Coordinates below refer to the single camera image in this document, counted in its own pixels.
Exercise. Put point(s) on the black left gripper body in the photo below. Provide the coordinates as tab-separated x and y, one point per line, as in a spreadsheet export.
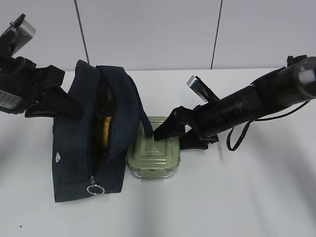
21	86

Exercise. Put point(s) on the dark blue insulated lunch bag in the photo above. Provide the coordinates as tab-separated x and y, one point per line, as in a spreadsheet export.
78	169

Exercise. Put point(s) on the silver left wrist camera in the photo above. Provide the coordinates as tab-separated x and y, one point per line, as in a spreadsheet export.
21	33

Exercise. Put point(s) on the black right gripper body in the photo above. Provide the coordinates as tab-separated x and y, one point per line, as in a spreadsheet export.
205	120

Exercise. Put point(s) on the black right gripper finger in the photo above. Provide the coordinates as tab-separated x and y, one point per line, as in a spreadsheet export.
174	125
194	139

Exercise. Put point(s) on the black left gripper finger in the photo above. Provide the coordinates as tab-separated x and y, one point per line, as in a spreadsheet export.
51	74
54	102

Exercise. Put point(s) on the green cucumber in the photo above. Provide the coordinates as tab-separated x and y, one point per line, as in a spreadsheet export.
100	118

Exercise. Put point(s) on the green lidded glass food container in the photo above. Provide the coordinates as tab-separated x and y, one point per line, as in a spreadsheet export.
148	158

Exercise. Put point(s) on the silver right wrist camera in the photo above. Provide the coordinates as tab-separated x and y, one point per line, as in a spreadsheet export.
202	90

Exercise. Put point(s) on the yellow squash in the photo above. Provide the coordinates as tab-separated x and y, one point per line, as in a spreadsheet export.
106	128

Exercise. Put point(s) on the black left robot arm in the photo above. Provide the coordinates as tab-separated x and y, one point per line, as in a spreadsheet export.
34	92

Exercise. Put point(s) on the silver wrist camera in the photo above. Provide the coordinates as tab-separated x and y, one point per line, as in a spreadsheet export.
21	33
202	90

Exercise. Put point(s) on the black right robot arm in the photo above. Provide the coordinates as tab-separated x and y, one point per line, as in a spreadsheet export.
269	94

